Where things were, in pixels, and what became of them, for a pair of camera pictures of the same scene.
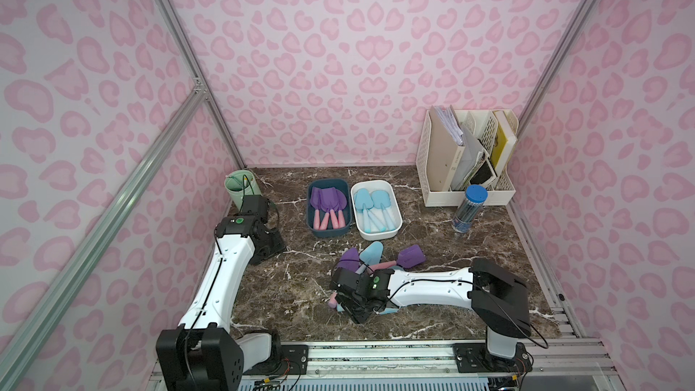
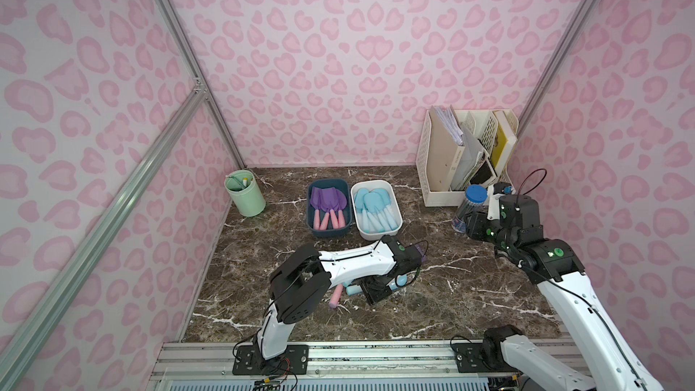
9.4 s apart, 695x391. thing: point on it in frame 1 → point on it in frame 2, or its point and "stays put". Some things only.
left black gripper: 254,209 → 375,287
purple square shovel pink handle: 316,201 stays put
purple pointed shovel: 340,204 stays put
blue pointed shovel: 364,200 stays put
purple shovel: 329,202 stays put
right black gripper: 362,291 → 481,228
